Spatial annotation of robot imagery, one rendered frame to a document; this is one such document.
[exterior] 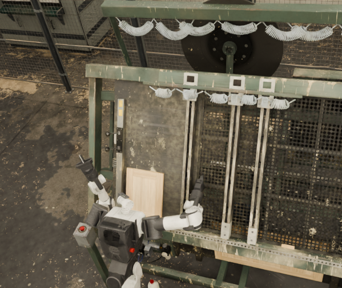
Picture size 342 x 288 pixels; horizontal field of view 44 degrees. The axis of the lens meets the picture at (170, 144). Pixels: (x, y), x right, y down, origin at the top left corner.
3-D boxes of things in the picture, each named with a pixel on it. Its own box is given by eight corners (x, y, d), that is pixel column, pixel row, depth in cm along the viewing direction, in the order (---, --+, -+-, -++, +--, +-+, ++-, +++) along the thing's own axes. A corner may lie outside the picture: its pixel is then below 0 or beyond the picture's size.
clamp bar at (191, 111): (179, 225, 330) (168, 238, 308) (188, 71, 303) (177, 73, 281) (191, 227, 327) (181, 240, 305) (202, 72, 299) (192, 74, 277)
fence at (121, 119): (117, 213, 348) (115, 215, 344) (120, 98, 326) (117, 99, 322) (123, 214, 347) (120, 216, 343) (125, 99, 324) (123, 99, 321)
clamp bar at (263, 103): (245, 239, 313) (239, 252, 291) (262, 77, 286) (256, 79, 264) (259, 241, 310) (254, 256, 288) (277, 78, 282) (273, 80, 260)
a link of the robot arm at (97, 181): (96, 167, 307) (103, 178, 313) (83, 176, 304) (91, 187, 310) (102, 172, 298) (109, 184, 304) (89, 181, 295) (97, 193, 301)
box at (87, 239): (79, 246, 346) (72, 234, 333) (85, 234, 354) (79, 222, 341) (91, 249, 342) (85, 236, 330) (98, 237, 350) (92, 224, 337)
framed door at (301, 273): (216, 256, 377) (215, 258, 376) (210, 220, 339) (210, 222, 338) (322, 279, 348) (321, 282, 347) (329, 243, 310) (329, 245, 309)
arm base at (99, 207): (103, 228, 301) (97, 231, 290) (88, 220, 303) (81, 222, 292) (112, 210, 301) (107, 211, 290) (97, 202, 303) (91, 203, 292)
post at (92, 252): (106, 287, 398) (84, 244, 347) (109, 282, 402) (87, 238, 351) (112, 288, 397) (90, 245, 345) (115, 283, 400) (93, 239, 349)
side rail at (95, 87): (94, 205, 362) (87, 210, 352) (95, 75, 336) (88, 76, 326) (100, 206, 360) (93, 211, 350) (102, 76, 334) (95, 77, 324)
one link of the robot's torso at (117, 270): (122, 293, 286) (121, 272, 279) (105, 288, 290) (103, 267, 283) (139, 268, 310) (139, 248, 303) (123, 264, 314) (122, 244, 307)
